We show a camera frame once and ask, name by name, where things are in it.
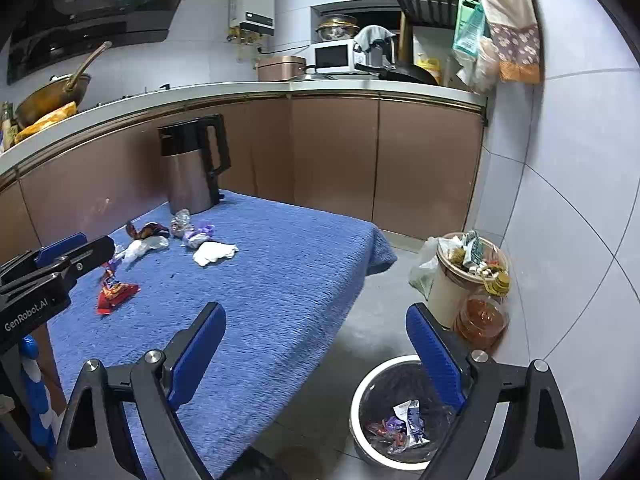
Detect black bin liner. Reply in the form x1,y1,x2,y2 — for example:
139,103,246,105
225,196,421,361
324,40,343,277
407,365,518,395
360,360,468,463

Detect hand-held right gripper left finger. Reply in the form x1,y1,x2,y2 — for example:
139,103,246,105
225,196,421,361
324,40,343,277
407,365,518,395
52,301,227,480

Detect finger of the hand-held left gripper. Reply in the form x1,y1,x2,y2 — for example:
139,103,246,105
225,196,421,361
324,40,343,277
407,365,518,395
0,236,117,311
0,232,88,281

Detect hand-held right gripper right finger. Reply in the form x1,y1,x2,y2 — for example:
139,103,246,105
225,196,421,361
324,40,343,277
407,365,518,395
405,302,581,480

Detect white round trash bin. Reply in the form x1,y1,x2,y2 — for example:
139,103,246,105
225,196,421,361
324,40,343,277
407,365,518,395
350,355,473,472

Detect brown kitchen counter cabinet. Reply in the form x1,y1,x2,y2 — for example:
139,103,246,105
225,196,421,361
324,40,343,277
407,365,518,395
0,80,488,266

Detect red snack wrapper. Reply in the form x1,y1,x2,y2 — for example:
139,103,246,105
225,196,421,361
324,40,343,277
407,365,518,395
96,265,140,316

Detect black range hood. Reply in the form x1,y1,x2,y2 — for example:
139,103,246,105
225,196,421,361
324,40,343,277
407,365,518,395
7,0,201,86

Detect hanging plastic bags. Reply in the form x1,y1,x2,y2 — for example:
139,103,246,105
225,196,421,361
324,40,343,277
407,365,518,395
457,35,501,93

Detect brown rice cooker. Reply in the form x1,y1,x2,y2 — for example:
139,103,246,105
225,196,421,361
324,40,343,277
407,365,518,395
257,56,307,82

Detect white microwave oven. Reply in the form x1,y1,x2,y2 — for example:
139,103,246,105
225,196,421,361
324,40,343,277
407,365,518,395
312,41,358,73

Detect clear cooking oil bottle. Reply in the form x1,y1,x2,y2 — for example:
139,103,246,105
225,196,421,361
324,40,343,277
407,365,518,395
454,270,511,356

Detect hanging floral cloth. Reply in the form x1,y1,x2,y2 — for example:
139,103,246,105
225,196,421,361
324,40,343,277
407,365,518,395
475,0,543,85

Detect yellow plastic bottle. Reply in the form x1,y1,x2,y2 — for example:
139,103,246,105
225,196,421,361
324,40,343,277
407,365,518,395
417,56,443,86

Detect grey cloth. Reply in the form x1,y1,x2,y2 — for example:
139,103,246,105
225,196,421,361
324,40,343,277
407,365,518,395
352,25,396,53

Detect white water heater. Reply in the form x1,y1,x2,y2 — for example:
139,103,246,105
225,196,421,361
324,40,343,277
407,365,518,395
231,0,277,36

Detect clear red wrapper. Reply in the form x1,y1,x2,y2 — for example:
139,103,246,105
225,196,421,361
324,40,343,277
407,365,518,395
171,209,192,239

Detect yellow food packet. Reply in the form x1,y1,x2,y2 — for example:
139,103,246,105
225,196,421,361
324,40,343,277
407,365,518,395
14,101,78,145

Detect blue fluffy towel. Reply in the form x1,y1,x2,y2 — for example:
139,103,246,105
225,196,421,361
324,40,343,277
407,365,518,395
47,190,398,478

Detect wok with wooden handle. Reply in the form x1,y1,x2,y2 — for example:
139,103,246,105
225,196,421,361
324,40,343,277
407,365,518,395
15,41,113,128

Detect white tissue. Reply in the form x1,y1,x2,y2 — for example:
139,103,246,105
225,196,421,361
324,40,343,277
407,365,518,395
192,241,238,267

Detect wooden cutting board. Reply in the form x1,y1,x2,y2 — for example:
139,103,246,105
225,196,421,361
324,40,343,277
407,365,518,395
399,12,413,66

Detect translucent plastic bag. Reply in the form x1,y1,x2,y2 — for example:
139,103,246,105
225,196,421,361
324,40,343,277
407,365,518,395
409,237,441,301

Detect white plastic wrapper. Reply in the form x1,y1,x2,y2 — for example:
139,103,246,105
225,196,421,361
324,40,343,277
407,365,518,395
114,236,170,266

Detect purple candy wrapper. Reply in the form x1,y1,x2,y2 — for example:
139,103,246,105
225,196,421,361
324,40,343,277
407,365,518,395
181,222,215,248

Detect beige plastic bucket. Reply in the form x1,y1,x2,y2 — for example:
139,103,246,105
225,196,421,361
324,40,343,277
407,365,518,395
430,232,511,328

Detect gold cooking pot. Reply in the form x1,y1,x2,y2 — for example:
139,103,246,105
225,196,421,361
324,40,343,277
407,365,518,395
315,14,360,42

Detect brown orange snack wrapper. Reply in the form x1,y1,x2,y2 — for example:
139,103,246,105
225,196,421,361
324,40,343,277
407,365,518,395
125,221,171,241

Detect red purple crumpled wrapper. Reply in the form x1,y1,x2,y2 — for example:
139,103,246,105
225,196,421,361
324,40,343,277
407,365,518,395
367,417,406,443

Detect white blue crumpled wrapper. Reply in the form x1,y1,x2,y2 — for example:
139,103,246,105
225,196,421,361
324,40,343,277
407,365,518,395
392,400,431,448

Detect steel kettle with black handle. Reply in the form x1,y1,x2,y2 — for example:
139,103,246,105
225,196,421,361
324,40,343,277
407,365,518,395
157,114,232,216

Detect black frying pan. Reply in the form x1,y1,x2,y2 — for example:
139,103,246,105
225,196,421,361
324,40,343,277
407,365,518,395
355,62,440,86

